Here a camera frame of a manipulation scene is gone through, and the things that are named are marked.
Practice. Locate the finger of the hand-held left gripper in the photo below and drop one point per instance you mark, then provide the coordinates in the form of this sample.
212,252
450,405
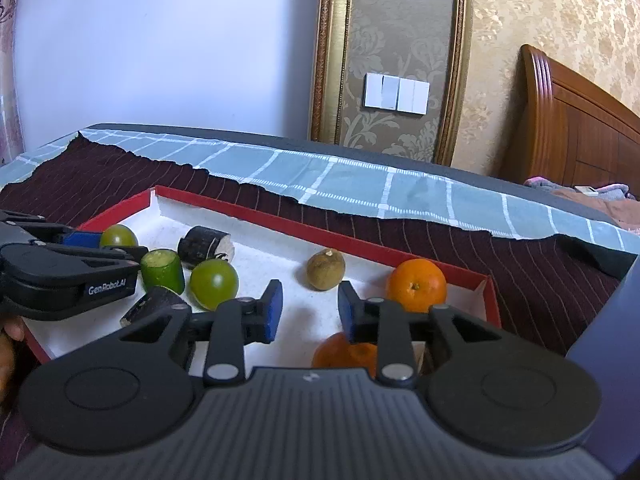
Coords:
82,239
115,253

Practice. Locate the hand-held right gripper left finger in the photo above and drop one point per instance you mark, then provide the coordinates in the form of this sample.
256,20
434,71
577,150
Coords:
272,310

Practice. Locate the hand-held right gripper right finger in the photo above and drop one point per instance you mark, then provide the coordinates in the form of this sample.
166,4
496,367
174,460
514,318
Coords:
347,310

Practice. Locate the green tomato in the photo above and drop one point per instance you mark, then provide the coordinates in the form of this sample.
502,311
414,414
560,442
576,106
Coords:
120,236
212,282

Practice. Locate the orange tangerine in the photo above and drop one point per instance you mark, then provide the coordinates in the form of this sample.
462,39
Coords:
335,352
415,282

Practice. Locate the tan longan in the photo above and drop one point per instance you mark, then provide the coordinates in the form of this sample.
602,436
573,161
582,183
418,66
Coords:
326,270

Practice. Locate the green cucumber piece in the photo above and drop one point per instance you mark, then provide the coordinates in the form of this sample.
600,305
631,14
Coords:
162,272

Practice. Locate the red cardboard box tray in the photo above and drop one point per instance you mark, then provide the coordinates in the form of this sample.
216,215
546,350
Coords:
280,240

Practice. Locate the person's left hand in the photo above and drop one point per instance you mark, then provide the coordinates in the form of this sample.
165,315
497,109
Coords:
7,360

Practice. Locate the blue plaid sheet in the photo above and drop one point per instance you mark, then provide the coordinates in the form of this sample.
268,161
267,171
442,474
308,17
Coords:
350,180

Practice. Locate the pink patterned curtain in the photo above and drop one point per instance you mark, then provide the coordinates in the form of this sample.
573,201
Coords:
9,85

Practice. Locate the dark maroon striped cloth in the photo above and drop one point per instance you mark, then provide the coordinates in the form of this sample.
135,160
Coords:
525,280

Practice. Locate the pink crumpled cloth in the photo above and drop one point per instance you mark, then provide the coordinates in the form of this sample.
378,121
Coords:
542,182

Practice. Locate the small white remote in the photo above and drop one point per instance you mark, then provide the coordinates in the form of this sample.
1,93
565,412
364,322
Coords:
585,190

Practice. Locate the blue electric kettle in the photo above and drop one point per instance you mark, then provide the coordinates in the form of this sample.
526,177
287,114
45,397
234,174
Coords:
615,360

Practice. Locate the wooden bed headboard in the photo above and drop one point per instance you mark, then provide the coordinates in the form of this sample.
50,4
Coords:
565,125

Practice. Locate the brown blanket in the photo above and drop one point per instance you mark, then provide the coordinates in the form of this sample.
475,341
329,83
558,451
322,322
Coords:
615,207

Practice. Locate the white wall switch panel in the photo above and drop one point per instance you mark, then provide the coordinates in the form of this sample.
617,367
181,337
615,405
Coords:
381,91
414,96

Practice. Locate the gold framed wall panel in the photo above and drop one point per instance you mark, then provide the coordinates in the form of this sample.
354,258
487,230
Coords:
400,20

